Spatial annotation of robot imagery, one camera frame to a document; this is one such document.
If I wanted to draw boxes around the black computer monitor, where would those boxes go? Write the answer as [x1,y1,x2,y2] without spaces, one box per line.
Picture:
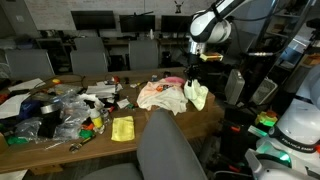
[160,14,194,34]
[119,13,156,34]
[70,10,117,31]

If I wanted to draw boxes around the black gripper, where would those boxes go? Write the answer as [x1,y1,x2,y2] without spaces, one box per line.
[185,62,203,88]

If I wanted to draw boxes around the clear plastic bags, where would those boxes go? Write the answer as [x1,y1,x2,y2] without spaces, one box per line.
[14,91,91,141]

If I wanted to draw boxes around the white paper stack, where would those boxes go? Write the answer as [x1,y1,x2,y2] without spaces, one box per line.
[85,83,118,98]

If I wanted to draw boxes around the pink towel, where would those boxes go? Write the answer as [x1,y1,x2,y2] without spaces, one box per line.
[164,75,187,86]

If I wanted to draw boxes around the blue bag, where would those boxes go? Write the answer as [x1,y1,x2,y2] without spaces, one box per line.
[18,99,43,120]

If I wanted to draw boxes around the black equipment stand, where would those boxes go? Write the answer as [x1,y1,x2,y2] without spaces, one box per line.
[219,106,255,168]

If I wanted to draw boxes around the adjustable wrench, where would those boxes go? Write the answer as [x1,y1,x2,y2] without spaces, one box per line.
[68,133,97,154]

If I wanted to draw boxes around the yellow cleaning cloth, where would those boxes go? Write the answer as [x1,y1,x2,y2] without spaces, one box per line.
[110,115,136,142]

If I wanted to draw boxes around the green toy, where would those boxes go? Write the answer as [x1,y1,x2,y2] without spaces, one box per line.
[78,129,94,139]

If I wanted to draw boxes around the peach printed cloth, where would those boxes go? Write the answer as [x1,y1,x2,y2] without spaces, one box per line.
[136,80,174,109]

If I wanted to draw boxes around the green crumpled bag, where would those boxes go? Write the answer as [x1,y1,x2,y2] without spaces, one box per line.
[6,134,29,146]

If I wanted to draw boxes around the light grey office chair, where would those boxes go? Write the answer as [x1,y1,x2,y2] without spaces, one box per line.
[73,36,106,53]
[69,49,109,75]
[4,49,56,80]
[128,39,159,71]

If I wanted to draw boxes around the white paper sheet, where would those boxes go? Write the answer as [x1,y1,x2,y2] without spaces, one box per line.
[0,93,31,120]
[8,78,46,93]

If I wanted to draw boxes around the white vented box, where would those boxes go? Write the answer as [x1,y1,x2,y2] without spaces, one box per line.
[249,77,278,106]

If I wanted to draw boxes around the metal shelf rack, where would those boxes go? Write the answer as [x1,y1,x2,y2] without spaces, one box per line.
[266,0,303,41]

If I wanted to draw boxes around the white tower heater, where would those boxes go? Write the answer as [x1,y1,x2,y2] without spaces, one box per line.
[224,68,246,106]

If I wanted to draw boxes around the small white card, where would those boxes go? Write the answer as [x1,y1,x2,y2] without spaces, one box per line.
[116,98,131,109]

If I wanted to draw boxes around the green red toy block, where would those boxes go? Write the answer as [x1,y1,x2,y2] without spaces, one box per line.
[254,110,279,128]

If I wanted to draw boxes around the white spray bottle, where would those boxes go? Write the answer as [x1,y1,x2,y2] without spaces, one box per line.
[89,106,104,129]

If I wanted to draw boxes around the light green towel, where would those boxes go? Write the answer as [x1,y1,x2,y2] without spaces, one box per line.
[183,79,209,112]

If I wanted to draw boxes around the yellow wrist camera box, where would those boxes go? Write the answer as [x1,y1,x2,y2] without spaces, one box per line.
[199,52,224,63]

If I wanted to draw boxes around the wooden wall desk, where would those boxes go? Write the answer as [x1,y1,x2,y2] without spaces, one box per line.
[34,36,188,48]

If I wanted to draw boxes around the brown cardboard box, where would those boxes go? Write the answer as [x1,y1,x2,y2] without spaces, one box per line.
[144,78,225,141]

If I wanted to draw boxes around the dark grey swivel chair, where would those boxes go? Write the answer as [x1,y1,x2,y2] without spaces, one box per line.
[79,109,209,180]

